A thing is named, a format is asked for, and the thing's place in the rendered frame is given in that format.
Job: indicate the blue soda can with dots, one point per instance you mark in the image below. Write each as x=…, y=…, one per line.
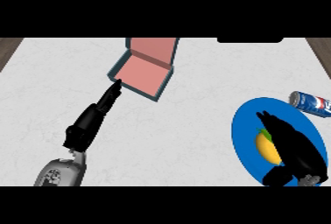
x=311, y=103

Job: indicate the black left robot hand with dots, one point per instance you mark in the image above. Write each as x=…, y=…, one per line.
x=87, y=123

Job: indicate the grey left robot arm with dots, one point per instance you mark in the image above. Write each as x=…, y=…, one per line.
x=59, y=172

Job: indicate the yellow lemon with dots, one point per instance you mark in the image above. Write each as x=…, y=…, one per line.
x=265, y=148

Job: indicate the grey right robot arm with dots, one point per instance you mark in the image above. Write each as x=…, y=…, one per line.
x=308, y=180

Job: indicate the blue round plate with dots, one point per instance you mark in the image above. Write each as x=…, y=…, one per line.
x=245, y=140

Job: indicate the pink cardboard box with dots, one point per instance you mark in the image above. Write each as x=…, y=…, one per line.
x=143, y=67

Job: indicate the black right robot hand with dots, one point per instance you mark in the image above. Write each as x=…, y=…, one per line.
x=297, y=145

